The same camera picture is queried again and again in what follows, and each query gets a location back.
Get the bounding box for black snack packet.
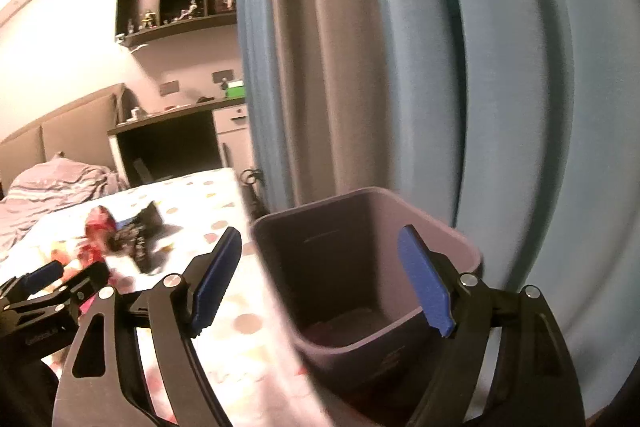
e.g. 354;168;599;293
107;201;166;275

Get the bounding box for grey plastic bin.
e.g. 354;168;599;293
250;187;483;413

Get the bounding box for black cable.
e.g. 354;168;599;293
239;168;268;220

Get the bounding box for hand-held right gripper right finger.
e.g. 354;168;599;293
397;224;586;427

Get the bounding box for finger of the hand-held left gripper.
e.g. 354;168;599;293
10;263;110;320
0;260;66;305

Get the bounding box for white drawer cabinet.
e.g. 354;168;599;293
212;104;256;172

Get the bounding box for red wrapper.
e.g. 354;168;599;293
84;205;119;259

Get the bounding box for blue and grey curtain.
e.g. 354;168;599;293
234;0;637;418

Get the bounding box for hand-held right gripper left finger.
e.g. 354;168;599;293
52;227;243;427

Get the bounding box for dark wooden desk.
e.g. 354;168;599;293
107;97;248;188

